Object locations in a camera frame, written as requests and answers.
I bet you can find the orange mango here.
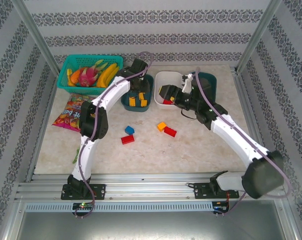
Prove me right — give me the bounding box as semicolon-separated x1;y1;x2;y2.
70;67;82;86

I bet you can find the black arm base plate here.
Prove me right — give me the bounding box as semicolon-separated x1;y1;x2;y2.
60;184;106;201
193;182;240;200

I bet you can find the pink dragon fruit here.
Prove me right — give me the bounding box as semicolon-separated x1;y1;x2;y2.
77;59;109;88

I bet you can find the dark green plastic bin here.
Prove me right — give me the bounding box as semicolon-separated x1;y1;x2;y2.
120;73;155;113
190;71;218;101

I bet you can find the colourful candy bag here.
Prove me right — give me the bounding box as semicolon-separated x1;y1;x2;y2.
52;94;96;133

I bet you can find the small circuit board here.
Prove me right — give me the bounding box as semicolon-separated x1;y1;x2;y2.
212;201;230;213
72;202;94;210

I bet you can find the yellow banana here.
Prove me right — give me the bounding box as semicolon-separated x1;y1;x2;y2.
96;62;118;88
102;66;120;89

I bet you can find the aluminium frame post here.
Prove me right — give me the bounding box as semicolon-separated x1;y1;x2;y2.
234;0;284;74
10;0;62;73

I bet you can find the thin black cable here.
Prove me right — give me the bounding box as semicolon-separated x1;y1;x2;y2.
180;107;198;120

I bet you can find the aluminium front rail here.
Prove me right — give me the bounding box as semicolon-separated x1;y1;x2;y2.
14;172;289;203

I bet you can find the white plastic bin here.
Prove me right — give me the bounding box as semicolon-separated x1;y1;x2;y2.
154;71;185;110

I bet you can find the aluminium side rail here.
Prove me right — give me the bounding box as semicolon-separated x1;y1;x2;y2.
230;66;266;151

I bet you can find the teal plastic mesh basket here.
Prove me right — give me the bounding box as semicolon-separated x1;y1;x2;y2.
56;54;124;97

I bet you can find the long red lego brick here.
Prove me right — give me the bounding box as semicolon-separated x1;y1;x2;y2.
164;126;178;138
120;134;135;145

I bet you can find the slotted grey cable duct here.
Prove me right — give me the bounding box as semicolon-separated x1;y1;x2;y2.
24;201;214;213

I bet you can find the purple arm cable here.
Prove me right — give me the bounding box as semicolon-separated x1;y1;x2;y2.
73;51;155;220
194;66;293;217

